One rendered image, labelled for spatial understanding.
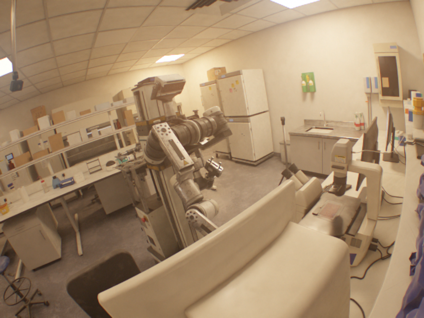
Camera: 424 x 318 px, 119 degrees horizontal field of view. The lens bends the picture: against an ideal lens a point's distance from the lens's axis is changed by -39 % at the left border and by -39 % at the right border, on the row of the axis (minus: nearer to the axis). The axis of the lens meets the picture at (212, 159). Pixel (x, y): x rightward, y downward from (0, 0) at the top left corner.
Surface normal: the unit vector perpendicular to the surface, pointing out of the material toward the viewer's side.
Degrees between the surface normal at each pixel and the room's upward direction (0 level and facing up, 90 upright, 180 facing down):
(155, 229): 90
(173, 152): 49
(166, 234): 90
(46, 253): 90
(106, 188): 90
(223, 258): 53
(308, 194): 62
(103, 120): 82
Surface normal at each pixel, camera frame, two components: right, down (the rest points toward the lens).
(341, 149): -0.80, 0.16
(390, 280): -0.18, -0.93
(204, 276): 0.37, -0.45
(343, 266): 0.53, -0.13
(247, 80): 0.61, 0.14
